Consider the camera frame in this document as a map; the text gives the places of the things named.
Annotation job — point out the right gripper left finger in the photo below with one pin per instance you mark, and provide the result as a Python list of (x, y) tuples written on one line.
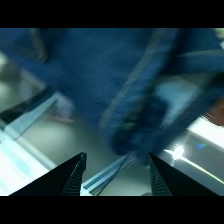
[(61, 181)]

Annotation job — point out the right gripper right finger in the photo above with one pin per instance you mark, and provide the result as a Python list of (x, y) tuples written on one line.
[(170, 181)]

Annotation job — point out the dark blue jeans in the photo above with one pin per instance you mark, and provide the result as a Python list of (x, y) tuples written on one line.
[(100, 73)]

